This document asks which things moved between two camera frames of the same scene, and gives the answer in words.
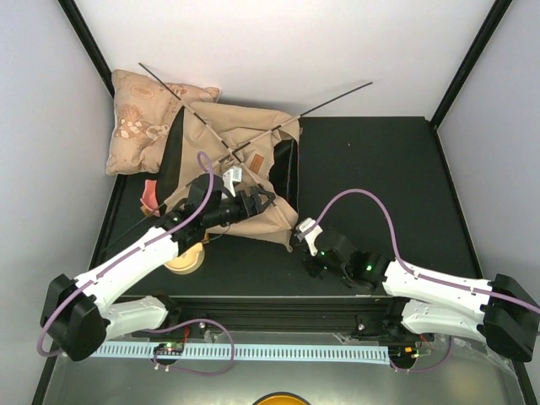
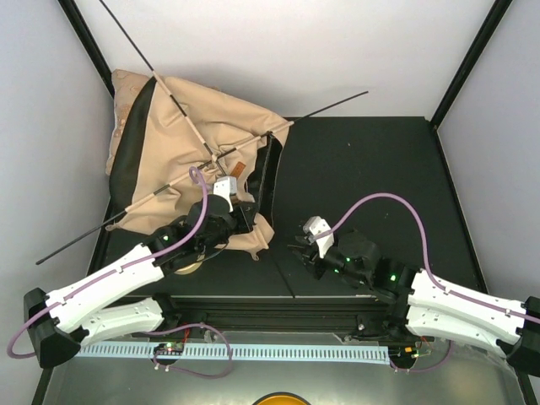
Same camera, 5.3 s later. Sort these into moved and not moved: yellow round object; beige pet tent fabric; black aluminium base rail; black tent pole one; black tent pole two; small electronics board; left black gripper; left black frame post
Moved: black tent pole one; left black gripper; beige pet tent fabric; black tent pole two
Not moved: black aluminium base rail; yellow round object; small electronics board; left black frame post
